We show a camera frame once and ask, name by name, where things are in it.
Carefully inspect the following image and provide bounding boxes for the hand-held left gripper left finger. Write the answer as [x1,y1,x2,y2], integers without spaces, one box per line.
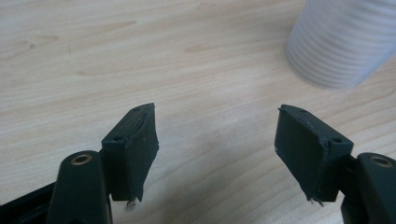
[101,102,161,208]

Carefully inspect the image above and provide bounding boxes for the stack of translucent ribbed cups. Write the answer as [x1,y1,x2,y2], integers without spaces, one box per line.
[285,0,396,90]

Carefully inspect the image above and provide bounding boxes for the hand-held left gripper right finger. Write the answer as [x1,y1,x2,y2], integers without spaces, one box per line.
[274,104,355,207]

